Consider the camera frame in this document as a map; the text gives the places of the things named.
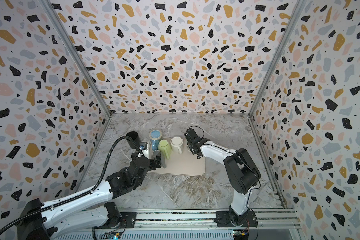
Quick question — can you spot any grey mug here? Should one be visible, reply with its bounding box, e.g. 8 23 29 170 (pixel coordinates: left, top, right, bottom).
152 150 167 169

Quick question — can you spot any black mug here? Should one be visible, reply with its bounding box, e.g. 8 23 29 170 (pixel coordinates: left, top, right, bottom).
126 131 141 150

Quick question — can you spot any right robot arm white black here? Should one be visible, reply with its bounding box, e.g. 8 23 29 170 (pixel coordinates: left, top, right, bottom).
184 126 261 227

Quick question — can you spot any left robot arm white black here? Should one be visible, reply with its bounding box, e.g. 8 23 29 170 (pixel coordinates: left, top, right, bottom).
16 152 163 240

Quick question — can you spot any light green mug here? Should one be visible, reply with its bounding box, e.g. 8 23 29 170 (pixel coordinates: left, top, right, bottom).
159 140 172 160

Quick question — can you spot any white cream mug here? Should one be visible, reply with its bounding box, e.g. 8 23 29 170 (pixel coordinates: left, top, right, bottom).
171 136 184 154

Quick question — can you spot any blue butterfly mug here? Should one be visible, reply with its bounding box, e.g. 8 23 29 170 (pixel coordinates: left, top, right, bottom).
149 129 163 151

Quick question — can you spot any beige plastic tray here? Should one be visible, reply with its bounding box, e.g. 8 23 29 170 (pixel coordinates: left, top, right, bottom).
150 137 206 177

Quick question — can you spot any left circuit board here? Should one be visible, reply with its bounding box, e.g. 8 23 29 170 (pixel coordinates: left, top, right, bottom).
102 232 122 240

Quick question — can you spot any circuit board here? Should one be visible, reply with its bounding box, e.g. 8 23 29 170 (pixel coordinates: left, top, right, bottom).
233 230 249 240
102 232 122 240

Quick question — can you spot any right circuit board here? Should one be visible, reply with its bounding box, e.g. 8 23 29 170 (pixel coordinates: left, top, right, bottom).
233 230 249 240

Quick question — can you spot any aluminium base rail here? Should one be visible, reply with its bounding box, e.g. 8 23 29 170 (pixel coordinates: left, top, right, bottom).
52 209 305 240

